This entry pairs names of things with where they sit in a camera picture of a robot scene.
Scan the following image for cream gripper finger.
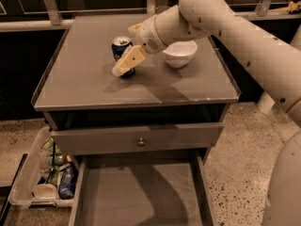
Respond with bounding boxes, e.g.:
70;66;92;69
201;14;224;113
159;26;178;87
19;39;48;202
128;24;142;36
112;45;146;77

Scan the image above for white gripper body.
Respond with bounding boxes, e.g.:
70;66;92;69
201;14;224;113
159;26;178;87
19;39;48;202
135;16;166;55

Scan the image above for blue pepsi can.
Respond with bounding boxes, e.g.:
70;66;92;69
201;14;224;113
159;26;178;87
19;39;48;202
111;36;135;77

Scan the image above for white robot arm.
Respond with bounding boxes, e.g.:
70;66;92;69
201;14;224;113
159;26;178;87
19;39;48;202
112;0;301;226

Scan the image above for grey drawer cabinet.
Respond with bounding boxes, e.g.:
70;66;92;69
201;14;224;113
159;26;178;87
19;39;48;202
30;12;242;157

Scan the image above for round metal drawer knob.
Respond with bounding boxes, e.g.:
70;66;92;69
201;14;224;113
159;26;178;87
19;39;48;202
137;137;146;147

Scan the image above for grey top drawer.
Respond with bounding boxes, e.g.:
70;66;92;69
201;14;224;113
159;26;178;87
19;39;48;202
52;122;224;155

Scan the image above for open grey middle drawer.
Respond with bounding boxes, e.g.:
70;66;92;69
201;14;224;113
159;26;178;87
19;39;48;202
69;150;217;226

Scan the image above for white ceramic bowl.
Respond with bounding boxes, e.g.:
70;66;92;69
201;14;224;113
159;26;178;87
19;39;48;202
162;40;198;68

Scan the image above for green snack packets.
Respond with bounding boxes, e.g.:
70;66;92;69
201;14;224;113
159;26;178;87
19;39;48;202
39;137;67;186

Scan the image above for blue snack bag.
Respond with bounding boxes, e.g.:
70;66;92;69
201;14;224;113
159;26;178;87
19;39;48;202
58;167;76;200

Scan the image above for white cup in bin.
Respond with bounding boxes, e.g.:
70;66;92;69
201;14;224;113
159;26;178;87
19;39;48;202
33;184;59;199

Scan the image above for clear plastic storage bin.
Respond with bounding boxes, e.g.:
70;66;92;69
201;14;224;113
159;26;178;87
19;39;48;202
8;126;73;208

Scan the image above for metal railing frame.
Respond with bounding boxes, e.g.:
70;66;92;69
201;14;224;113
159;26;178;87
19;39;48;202
0;0;300;33

